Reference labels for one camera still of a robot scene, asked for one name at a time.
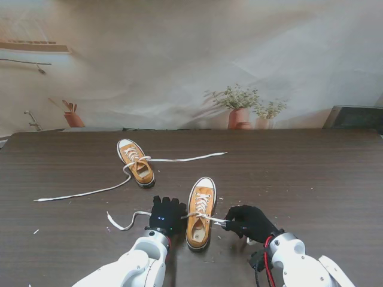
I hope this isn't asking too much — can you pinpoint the white shoelace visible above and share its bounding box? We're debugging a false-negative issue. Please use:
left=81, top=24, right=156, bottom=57
left=107, top=193, right=255, bottom=246
left=33, top=146, right=229, bottom=202

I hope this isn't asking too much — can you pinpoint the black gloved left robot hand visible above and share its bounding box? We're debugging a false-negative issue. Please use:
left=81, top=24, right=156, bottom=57
left=148, top=196, right=188, bottom=237

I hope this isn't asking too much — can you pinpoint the red right wrist cable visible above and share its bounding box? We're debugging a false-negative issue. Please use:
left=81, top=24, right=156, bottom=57
left=263, top=236, right=276, bottom=287

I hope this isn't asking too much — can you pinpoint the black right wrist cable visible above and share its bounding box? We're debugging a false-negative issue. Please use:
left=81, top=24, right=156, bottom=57
left=254, top=265, right=265, bottom=287

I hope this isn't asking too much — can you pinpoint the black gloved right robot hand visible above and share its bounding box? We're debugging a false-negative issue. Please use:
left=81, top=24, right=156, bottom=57
left=223, top=204, right=285, bottom=245

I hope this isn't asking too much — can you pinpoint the printed kitchen backdrop cloth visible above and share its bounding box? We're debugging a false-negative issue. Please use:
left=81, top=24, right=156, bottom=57
left=0, top=0, right=383, bottom=132

